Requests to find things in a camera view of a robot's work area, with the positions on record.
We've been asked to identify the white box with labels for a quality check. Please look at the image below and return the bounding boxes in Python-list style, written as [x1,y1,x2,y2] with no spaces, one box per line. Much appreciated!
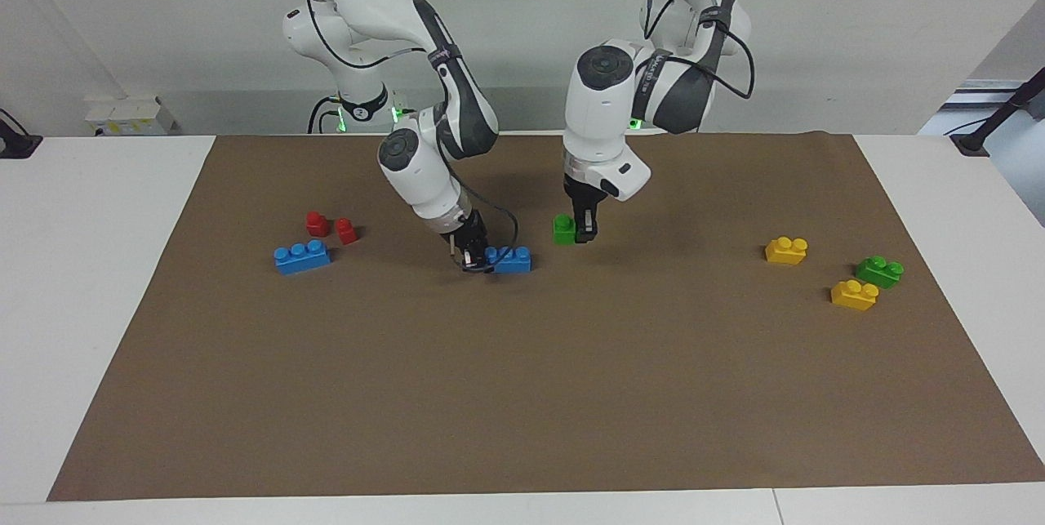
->
[84,96,176,136]

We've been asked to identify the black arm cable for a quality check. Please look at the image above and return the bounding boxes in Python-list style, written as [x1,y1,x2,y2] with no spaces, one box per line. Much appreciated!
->
[643,0,756,101]
[265,0,520,269]

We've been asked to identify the blue three-stud block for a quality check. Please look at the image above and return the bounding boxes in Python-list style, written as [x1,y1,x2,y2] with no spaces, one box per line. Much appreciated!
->
[487,246,532,274]
[273,239,332,275]

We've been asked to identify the black clamp foot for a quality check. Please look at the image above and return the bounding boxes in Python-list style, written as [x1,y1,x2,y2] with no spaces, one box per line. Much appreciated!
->
[0,109,43,160]

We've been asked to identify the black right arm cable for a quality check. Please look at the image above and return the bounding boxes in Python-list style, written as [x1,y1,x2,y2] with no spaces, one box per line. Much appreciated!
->
[265,0,520,269]

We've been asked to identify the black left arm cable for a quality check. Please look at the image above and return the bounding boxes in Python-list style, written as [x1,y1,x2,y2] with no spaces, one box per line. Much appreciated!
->
[643,0,756,101]

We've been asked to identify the black stand pole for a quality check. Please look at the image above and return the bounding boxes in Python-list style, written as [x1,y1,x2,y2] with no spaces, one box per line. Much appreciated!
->
[951,68,1045,157]

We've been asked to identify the brown table mat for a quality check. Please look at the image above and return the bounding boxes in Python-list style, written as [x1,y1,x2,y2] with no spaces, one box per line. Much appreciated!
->
[47,131,1045,503]

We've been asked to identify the yellow two-stud block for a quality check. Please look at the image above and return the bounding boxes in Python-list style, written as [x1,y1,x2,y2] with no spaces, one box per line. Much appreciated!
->
[830,279,880,312]
[765,237,809,266]

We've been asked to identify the black base cable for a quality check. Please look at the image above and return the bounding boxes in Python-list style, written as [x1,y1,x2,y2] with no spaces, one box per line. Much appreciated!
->
[308,96,344,135]

